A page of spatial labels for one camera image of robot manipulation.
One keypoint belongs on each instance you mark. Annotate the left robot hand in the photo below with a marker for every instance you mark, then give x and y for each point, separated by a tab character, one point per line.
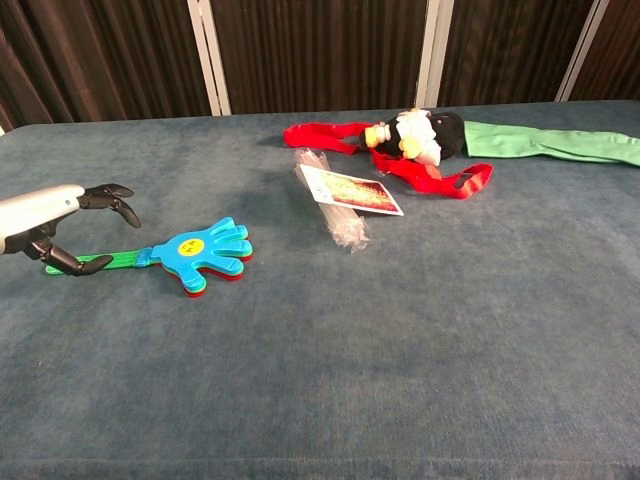
35	207

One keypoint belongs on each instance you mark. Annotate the blue hand clapper toy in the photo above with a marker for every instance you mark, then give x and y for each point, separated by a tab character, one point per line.
210	250

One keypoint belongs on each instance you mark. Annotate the dark slatted partition panel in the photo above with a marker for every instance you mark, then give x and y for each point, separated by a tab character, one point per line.
325	50
100	55
620	55
510	45

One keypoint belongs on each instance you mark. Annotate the clear plastic packet with card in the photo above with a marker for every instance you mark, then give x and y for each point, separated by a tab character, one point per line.
345	195

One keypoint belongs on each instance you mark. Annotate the blue felt table cover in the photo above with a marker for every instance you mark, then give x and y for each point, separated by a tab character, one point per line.
350	350

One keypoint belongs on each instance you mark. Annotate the black-haired plush doll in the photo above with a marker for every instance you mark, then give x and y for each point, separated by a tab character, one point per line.
445	130

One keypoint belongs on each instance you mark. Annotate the green rubber glove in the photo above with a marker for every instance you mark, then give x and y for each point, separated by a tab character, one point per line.
500	137

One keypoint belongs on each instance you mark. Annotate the white partition frame post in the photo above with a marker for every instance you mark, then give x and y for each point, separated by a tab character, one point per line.
582	50
432	50
210	55

